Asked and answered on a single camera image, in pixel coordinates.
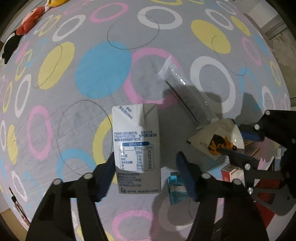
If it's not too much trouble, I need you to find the white red medicine box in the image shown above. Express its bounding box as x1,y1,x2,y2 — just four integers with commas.
220,148,261,183

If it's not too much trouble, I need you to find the teal silver candy wrapper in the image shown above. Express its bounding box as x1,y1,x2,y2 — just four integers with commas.
168,172,189,205

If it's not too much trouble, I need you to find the white orange snack packet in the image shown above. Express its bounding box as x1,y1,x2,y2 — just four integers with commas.
187,118,245,160

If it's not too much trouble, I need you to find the blue white milk carton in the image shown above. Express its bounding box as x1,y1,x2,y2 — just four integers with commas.
112,104,161,194

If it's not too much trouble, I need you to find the person in red clothes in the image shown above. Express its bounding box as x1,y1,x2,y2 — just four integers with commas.
255,180,280,228

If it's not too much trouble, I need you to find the bed with circle-pattern sheet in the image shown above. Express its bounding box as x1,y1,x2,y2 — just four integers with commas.
1,1,291,240

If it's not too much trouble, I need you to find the red power strip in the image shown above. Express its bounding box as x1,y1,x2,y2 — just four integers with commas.
9,187,31,226

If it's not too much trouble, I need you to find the black white plush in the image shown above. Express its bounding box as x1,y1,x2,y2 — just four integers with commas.
1,30,22,65

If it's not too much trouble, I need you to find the red monkey plush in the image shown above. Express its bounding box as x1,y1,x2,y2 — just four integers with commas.
16,6,45,36

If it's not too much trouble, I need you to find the yellow white plush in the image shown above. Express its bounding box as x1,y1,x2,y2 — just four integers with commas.
47,0,68,8

